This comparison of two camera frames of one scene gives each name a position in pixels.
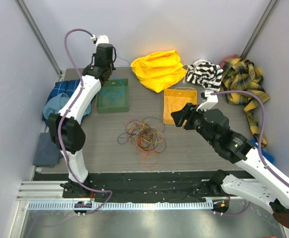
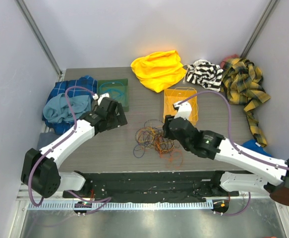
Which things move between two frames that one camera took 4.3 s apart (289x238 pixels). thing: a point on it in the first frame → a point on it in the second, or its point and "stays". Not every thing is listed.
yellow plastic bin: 175,100 stays
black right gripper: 188,112 → 167,132
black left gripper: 94,54 → 120,118
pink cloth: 235,56 stays
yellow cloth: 160,70 stays
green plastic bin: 113,96 stays
